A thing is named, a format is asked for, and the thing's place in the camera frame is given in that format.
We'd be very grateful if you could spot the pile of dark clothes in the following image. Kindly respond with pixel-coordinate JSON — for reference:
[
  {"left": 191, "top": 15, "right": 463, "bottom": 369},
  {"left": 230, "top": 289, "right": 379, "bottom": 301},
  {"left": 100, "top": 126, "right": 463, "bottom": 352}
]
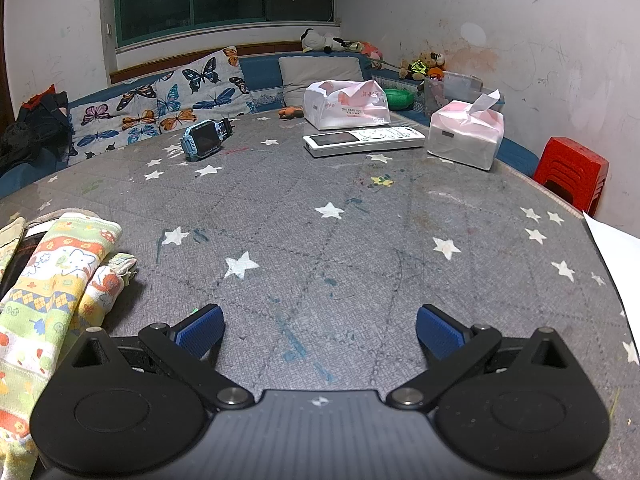
[{"left": 0, "top": 85, "right": 73, "bottom": 176}]

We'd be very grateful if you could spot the grey star-print table cover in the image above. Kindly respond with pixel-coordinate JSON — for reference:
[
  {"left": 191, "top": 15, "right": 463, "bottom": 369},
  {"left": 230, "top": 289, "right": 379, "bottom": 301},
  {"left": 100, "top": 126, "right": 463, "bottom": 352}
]
[{"left": 0, "top": 110, "right": 640, "bottom": 480}]

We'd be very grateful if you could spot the pink tissue pack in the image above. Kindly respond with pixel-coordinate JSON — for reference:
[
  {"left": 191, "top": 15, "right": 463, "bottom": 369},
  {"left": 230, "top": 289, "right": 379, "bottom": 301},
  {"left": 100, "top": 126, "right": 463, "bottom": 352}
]
[{"left": 425, "top": 89, "right": 505, "bottom": 171}]

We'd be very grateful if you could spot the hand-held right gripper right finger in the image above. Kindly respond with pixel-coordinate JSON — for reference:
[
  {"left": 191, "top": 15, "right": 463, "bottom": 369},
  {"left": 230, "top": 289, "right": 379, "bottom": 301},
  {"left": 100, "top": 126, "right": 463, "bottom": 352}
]
[{"left": 386, "top": 304, "right": 571, "bottom": 412}]

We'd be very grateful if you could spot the white paper sheet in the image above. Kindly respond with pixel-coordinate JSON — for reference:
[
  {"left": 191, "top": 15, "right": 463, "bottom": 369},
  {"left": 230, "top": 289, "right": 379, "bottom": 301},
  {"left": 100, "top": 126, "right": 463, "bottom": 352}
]
[{"left": 582, "top": 212, "right": 640, "bottom": 366}]

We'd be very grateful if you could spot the pink plush toy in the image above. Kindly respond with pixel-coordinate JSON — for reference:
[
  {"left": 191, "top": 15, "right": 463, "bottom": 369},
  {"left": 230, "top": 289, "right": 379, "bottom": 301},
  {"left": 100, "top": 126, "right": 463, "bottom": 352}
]
[{"left": 350, "top": 40, "right": 383, "bottom": 61}]

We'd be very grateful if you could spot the cartoon-print child's shirt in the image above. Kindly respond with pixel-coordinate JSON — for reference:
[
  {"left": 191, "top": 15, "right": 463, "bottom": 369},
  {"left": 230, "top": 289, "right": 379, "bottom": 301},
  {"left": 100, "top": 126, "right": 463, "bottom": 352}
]
[{"left": 0, "top": 212, "right": 138, "bottom": 463}]

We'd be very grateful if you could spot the black and white plush toy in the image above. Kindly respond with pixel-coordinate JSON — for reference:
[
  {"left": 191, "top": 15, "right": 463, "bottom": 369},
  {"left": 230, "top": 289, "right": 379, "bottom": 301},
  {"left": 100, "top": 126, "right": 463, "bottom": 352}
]
[{"left": 301, "top": 28, "right": 351, "bottom": 53}]

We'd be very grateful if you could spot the blue sofa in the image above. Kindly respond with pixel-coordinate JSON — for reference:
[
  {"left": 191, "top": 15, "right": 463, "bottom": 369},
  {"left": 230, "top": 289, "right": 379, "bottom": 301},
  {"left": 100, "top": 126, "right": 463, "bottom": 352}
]
[{"left": 0, "top": 50, "right": 541, "bottom": 201}]

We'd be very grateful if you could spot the clear plastic container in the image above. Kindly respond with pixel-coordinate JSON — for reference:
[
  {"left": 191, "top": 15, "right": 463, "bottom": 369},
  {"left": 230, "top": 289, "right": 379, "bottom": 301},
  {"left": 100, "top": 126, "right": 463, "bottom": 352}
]
[{"left": 424, "top": 71, "right": 483, "bottom": 118}]

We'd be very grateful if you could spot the brown plush bear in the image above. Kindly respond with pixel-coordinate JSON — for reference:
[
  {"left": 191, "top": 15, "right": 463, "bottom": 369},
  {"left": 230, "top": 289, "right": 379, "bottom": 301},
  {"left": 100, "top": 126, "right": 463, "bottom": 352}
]
[{"left": 400, "top": 51, "right": 446, "bottom": 81}]

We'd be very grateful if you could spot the opened pink-print tissue pack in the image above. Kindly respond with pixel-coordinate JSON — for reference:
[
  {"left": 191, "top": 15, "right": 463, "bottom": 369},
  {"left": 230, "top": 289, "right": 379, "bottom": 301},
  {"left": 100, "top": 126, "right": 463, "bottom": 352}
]
[{"left": 304, "top": 80, "right": 392, "bottom": 130}]

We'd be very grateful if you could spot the white remote control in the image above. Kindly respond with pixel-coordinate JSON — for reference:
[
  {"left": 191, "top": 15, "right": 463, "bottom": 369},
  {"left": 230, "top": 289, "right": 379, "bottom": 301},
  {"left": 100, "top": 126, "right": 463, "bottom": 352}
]
[{"left": 302, "top": 127, "right": 426, "bottom": 158}]

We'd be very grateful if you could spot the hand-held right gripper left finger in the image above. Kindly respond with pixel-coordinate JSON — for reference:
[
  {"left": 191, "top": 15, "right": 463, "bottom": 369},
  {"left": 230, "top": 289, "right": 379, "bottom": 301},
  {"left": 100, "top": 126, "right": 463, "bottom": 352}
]
[{"left": 70, "top": 304, "right": 256, "bottom": 412}]

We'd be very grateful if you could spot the green bowl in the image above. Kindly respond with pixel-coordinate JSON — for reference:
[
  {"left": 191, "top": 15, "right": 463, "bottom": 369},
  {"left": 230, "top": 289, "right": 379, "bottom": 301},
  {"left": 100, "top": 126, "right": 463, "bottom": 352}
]
[{"left": 384, "top": 88, "right": 416, "bottom": 111}]

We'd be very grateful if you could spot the red plastic stool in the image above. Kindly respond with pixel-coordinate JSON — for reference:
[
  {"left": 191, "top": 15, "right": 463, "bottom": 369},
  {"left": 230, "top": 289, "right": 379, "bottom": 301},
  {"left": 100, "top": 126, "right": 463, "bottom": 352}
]
[{"left": 532, "top": 136, "right": 610, "bottom": 216}]

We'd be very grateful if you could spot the grey pillow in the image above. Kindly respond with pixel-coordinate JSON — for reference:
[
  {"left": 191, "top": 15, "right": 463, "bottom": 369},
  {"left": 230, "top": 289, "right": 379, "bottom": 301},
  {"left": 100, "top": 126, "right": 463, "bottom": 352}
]
[{"left": 278, "top": 55, "right": 365, "bottom": 106}]

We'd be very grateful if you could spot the blue smartwatch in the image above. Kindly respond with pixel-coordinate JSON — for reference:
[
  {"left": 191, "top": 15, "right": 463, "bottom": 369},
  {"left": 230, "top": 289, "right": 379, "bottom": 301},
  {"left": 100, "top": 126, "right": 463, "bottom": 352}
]
[{"left": 181, "top": 117, "right": 236, "bottom": 162}]

